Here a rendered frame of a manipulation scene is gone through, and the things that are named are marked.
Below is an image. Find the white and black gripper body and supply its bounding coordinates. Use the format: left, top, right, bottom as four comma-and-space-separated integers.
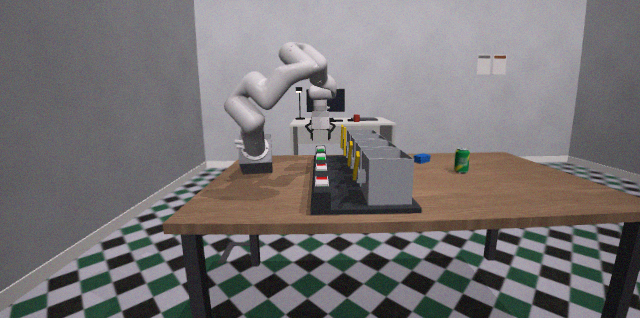
311, 116, 330, 130

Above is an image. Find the blue plastic box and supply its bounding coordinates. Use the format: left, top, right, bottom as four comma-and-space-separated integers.
414, 153, 431, 164

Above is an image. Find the green drink can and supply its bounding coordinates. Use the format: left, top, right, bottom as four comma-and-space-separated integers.
454, 147, 470, 174

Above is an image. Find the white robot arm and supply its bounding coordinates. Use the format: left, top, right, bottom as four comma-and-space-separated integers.
224, 42, 337, 161

